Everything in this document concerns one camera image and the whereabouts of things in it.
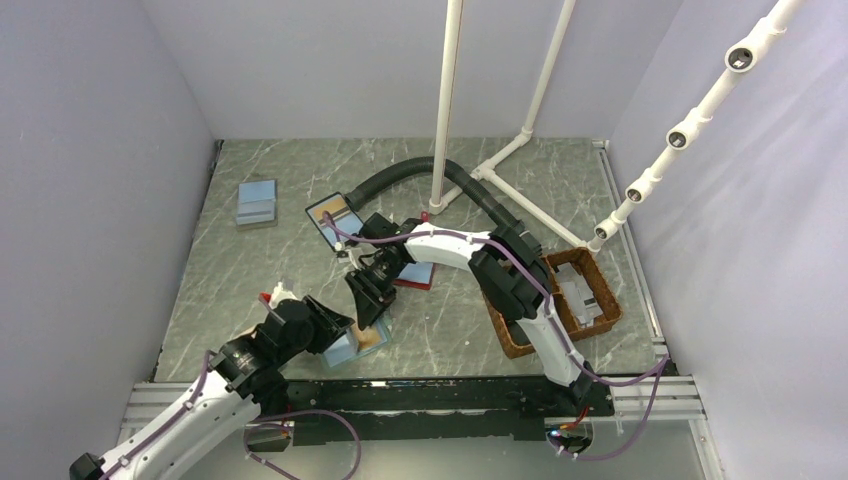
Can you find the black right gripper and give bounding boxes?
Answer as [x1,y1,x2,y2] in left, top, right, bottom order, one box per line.
[345,255,407,331]

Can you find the green card holder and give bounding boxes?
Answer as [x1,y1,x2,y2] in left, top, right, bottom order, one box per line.
[322,317,391,370]

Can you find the gold card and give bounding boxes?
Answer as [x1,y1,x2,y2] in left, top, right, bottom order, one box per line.
[351,319,389,353]

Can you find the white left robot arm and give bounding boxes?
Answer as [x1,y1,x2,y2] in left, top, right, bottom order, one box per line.
[69,296,354,479]

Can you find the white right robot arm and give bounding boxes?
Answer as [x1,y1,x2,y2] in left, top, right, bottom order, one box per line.
[328,215,593,415]

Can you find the red card holder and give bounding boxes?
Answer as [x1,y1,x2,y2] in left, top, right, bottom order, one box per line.
[394,211,439,293]

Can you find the black card holder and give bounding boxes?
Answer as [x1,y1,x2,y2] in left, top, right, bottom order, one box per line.
[305,192,363,251]

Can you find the grey blue card holder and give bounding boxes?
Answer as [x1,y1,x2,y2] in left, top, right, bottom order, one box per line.
[235,179,277,228]

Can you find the cards in basket right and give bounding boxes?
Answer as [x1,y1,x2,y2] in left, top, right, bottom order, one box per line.
[562,281,602,328]

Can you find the brown wicker basket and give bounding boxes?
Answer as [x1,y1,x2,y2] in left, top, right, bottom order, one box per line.
[484,247,622,359]

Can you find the black corrugated hose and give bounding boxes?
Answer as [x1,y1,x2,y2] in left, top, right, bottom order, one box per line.
[344,156,531,233]

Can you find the white pvc pipe frame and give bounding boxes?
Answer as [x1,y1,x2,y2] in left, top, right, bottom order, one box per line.
[428,1,586,246]

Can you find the white pipe camera boom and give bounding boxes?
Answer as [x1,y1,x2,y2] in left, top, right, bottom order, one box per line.
[586,0,802,252]

